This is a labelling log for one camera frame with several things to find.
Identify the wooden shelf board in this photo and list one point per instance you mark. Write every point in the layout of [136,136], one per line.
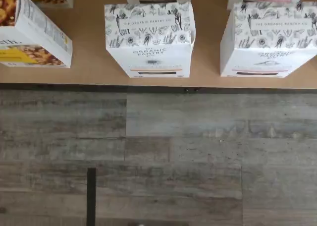
[86,50]

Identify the black tape strip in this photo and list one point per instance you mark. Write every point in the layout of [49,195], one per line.
[91,198]

